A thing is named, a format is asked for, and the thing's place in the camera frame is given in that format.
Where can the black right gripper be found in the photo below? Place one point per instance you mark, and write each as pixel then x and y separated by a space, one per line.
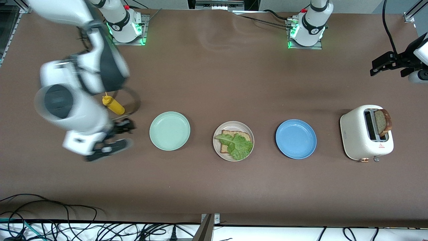
pixel 119 128

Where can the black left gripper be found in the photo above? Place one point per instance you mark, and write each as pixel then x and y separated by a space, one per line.
pixel 401 61

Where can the yellow squeeze bottle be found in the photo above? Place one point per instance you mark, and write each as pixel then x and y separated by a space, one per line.
pixel 115 107

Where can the beige plate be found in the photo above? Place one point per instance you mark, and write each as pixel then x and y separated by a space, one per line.
pixel 234 125

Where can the green lettuce leaf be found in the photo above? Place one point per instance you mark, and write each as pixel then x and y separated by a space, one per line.
pixel 239 145

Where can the light wheat bread slice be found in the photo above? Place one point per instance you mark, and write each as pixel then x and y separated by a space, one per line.
pixel 245 136

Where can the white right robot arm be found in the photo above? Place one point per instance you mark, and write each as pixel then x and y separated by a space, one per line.
pixel 87 113

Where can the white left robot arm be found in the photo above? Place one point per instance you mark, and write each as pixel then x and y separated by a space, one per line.
pixel 311 36

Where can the mint green plate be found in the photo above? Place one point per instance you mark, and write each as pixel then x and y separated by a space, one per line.
pixel 170 131

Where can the blue plate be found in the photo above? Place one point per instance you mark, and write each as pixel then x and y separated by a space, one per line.
pixel 296 139

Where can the dark crust bread slice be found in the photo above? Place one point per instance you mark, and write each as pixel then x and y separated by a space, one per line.
pixel 381 122

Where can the cream white toaster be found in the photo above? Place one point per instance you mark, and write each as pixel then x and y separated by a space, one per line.
pixel 354 134

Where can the brown table cover sheet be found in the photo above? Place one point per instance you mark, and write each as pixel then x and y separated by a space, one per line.
pixel 214 83

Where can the black power plug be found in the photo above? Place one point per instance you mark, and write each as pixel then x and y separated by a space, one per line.
pixel 173 233

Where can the silver aluminium frame strut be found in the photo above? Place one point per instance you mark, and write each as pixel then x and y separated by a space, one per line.
pixel 413 15

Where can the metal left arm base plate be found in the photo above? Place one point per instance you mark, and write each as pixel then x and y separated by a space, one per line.
pixel 317 47

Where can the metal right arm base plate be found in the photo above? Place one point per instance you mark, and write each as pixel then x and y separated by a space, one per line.
pixel 144 31

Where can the silver post foot bracket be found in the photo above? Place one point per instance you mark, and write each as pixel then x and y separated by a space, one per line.
pixel 216 219

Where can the grey aluminium camera post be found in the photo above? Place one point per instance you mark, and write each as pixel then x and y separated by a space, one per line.
pixel 204 231

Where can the grey metal frame piece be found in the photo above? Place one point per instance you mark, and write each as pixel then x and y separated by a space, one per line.
pixel 219 5

